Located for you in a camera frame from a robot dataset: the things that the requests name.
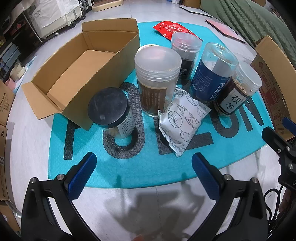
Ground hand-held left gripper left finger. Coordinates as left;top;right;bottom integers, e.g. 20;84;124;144
21;152;97;241

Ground red pouch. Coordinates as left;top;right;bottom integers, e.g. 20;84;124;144
153;21;203;42

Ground pink flat board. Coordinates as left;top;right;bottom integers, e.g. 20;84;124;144
206;20;247;44

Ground green blanket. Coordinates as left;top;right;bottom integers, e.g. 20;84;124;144
200;0;296;61

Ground dark contents clear lid jar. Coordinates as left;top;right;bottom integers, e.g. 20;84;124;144
171;32;203;86

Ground white label clear lid jar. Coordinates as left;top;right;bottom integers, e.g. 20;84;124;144
213;61;263;115

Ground marked brown cardboard box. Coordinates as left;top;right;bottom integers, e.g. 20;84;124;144
0;126;11;202

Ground black drawer cabinet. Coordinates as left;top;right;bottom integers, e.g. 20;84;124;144
0;30;42;79

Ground black lid jar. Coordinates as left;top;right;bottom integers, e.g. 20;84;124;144
87;88;137;139

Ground white covered suitcase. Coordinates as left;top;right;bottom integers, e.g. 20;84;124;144
23;0;82;42

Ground black cable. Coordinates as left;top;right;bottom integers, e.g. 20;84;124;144
265;185;282;222

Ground red printed cardboard box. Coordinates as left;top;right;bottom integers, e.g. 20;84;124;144
251;35;296;141

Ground brown label clear lid jar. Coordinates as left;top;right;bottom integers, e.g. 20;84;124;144
134;50;182;117

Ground dark flat board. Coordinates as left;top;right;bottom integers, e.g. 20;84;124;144
179;6;213;18

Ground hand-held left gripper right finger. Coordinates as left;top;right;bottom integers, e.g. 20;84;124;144
193;152;269;241

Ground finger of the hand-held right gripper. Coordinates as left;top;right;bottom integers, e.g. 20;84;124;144
282;117;296;136
262;127;293;154

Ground white printed snack packet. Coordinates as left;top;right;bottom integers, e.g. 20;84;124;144
158;86;211;158

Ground teal bubble mat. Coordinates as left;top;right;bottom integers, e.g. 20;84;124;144
47;21;275;189

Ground pink cup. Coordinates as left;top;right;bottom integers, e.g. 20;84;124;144
5;77;18;90

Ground cream cup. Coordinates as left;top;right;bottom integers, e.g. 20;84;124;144
13;65;26;78

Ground blue label clear jar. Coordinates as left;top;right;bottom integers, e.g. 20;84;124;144
190;42;239;107

